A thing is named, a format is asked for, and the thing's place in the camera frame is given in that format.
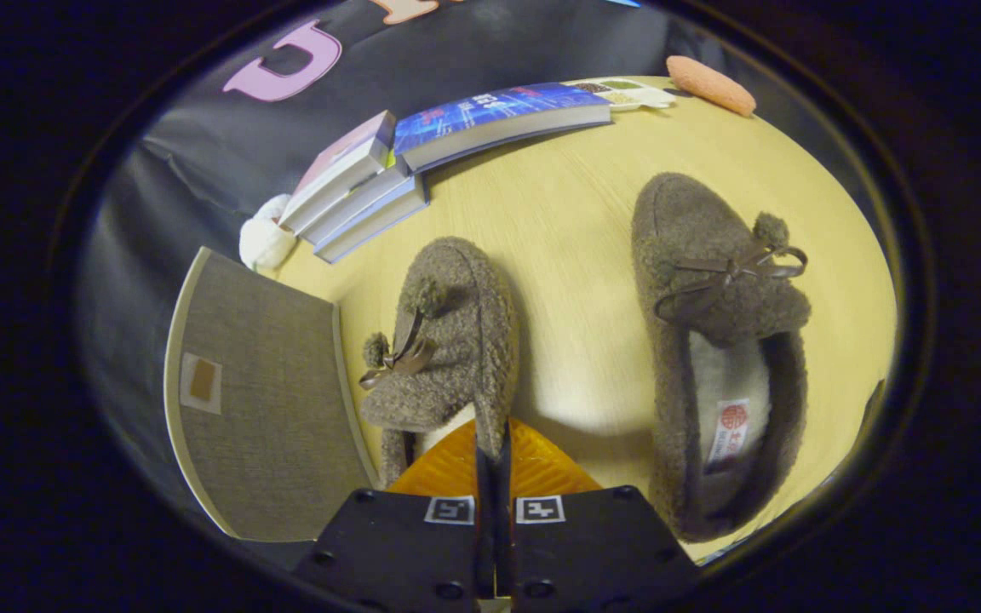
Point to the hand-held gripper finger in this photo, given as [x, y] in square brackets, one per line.
[503, 477]
[483, 477]

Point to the brown fuzzy shoe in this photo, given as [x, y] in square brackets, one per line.
[456, 340]
[712, 340]

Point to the grey fabric storage box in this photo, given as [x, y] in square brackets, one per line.
[269, 400]

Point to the grey blue book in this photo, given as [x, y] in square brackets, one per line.
[371, 213]

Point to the white fluffy toy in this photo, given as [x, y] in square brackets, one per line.
[265, 234]

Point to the pink cover book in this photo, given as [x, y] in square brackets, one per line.
[341, 170]

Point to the blue cover book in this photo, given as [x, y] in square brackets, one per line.
[495, 119]

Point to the white card with pictures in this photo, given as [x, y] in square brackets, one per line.
[622, 92]

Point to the orange sponge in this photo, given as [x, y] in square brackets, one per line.
[709, 83]

